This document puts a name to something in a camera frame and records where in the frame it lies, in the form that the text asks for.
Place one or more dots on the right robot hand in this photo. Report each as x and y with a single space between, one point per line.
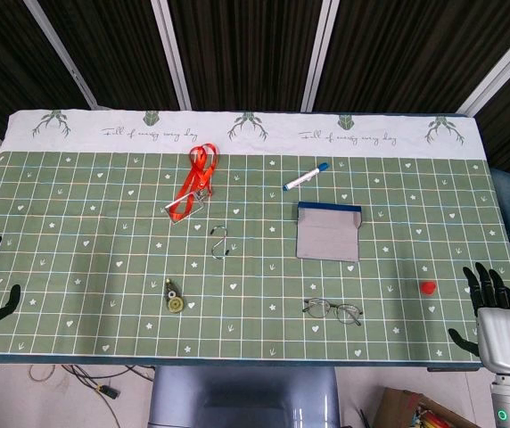
502 339

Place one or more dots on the wire frame eyeglasses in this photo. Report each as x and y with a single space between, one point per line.
331 306

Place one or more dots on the grey blue glasses case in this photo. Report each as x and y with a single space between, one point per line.
326 236

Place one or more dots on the brown cardboard box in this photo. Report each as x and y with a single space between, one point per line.
393 408

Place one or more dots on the small red cap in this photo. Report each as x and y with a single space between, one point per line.
427 287

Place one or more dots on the green grid tablecloth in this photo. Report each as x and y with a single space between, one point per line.
103 267

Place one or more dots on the correction tape dispenser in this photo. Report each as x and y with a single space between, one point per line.
175 304

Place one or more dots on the clear badge holder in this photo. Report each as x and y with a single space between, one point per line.
175 217

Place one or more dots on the white marker blue cap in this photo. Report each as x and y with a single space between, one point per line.
304 178

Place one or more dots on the metal S hook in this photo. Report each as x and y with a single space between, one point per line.
225 235

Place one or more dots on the dark blue under cloth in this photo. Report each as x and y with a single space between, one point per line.
237 362

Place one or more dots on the grey blue robot torso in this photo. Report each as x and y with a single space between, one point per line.
241 397

